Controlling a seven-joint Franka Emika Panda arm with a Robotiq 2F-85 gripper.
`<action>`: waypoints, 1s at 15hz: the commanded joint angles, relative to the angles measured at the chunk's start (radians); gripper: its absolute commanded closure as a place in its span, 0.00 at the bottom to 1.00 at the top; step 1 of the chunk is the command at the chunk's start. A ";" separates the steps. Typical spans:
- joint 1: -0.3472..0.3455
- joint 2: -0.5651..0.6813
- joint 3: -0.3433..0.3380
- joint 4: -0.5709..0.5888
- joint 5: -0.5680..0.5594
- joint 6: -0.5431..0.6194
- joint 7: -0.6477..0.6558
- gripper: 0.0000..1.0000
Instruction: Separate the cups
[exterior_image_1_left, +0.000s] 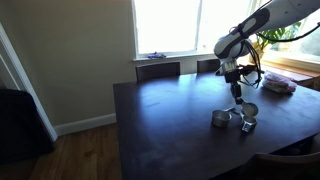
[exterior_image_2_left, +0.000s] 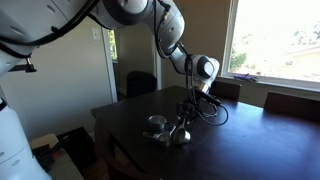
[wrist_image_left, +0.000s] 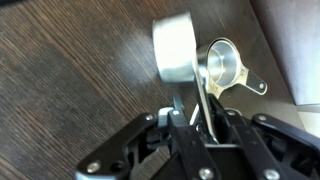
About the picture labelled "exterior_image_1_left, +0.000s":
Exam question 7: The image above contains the white baseboard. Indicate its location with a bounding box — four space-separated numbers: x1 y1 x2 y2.
53 112 118 137

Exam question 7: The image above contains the green monstera plant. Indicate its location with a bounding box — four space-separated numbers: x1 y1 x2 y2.
254 21 303 52

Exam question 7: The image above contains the one cup steel measuring cup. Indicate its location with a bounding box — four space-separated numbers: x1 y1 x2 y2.
211 106 240 129

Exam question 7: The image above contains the black furniture piece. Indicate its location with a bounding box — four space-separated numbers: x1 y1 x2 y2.
0 88 55 165

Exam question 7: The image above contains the right dark chair back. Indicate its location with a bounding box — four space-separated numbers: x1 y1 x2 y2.
196 58 221 75

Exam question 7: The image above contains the blue object on windowsill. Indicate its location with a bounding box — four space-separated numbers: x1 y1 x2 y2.
147 51 167 60

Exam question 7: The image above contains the dark chair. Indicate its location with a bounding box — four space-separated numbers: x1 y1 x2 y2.
196 58 221 75
135 61 181 83

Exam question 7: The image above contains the white window frame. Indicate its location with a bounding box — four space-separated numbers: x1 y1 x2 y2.
130 0 255 63
256 0 320 73

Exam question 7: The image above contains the wooden window bench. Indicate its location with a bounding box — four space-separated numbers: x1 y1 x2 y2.
248 56 320 90

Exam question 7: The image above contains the yellow plant pot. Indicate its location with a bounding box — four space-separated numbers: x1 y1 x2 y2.
248 42 265 65

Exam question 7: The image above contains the left dark chair back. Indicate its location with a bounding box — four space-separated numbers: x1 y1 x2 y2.
135 61 181 83

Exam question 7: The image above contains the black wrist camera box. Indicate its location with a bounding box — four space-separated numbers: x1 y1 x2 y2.
238 64 259 76

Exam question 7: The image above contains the black cable bundle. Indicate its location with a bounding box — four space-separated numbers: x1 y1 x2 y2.
243 20 320 90

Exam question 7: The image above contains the clear plastic bag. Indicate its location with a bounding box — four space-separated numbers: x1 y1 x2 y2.
261 70 298 95

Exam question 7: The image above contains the curved back wooden chair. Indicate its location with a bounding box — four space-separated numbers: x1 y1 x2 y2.
238 151 320 180

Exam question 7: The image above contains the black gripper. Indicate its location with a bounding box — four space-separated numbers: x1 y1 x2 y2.
224 70 245 106

